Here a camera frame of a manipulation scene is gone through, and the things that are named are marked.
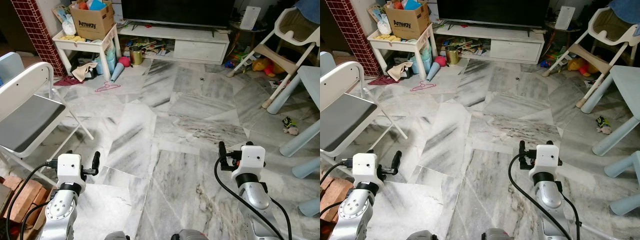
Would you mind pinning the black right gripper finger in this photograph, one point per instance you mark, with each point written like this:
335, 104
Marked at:
222, 151
522, 149

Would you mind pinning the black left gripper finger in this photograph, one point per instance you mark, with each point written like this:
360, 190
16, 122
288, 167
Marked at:
397, 162
96, 162

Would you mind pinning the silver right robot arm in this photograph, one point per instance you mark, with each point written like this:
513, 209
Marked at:
255, 200
549, 197

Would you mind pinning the orange brick stack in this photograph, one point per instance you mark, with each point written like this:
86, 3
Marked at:
25, 197
335, 192

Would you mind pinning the white folding chair grey seat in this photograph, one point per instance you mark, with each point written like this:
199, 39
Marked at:
30, 122
345, 120

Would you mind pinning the small green pink toy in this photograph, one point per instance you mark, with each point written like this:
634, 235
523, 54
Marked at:
604, 126
290, 127

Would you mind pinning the grey left robot leg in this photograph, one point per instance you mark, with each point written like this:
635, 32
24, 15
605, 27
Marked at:
116, 236
422, 235

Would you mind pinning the grey robot leg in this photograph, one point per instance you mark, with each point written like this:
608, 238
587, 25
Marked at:
422, 235
190, 235
499, 234
116, 236

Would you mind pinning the pink clothes hanger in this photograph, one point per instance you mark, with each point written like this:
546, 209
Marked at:
106, 89
421, 88

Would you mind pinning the grey right robot leg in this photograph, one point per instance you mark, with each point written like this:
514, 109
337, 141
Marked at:
190, 235
499, 234

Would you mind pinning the dark red cloth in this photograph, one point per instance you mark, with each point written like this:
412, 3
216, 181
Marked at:
66, 81
381, 80

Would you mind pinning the light blue kids table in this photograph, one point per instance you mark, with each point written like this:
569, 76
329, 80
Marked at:
285, 95
627, 90

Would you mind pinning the beige cloth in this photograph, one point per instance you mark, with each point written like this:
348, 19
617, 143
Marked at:
399, 71
84, 71

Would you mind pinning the light blue kids stool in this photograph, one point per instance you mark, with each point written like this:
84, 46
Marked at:
622, 165

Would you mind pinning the blue cone toy pink ball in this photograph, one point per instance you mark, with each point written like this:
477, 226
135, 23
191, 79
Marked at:
118, 71
434, 70

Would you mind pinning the yellow stuffed toy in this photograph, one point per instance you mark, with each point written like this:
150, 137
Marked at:
262, 65
577, 65

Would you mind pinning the white TV cabinet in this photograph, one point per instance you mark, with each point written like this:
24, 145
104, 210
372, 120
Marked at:
200, 50
515, 50

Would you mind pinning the light blue bottle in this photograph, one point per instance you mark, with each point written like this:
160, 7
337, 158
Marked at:
107, 60
424, 59

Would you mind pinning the white baby high chair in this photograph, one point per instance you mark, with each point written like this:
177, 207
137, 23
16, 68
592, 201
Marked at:
595, 56
280, 57

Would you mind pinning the gold tin can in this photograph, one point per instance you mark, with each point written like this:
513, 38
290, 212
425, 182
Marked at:
136, 56
452, 55

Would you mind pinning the white side table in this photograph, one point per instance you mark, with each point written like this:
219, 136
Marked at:
82, 46
397, 45

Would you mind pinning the light blue plastic chair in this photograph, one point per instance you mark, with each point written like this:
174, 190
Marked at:
326, 62
10, 65

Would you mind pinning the yellow items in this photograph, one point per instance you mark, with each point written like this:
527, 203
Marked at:
387, 37
72, 38

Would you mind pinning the white paper board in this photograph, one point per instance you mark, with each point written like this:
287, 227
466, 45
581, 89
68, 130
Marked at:
250, 18
564, 18

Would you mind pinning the brown Amway cardboard box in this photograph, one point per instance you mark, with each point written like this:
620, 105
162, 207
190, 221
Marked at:
92, 24
406, 24

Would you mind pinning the white plastic bag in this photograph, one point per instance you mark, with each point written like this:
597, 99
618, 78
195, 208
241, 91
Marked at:
68, 25
382, 24

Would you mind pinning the red mosaic tile pillar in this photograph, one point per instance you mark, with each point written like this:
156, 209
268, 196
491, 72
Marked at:
37, 30
352, 30

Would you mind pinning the black flat television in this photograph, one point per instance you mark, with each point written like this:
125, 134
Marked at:
492, 11
177, 11

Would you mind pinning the blue packet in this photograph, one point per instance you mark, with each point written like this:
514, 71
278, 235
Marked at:
412, 4
98, 4

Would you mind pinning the blue cloth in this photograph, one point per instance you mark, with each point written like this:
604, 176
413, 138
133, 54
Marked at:
309, 10
625, 10

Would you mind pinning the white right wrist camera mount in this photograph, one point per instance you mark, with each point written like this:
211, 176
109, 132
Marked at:
253, 159
548, 157

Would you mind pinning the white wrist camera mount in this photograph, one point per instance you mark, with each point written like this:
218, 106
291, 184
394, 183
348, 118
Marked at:
253, 159
365, 166
548, 157
69, 167

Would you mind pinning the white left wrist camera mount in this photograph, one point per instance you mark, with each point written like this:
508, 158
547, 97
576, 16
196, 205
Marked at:
365, 166
69, 167

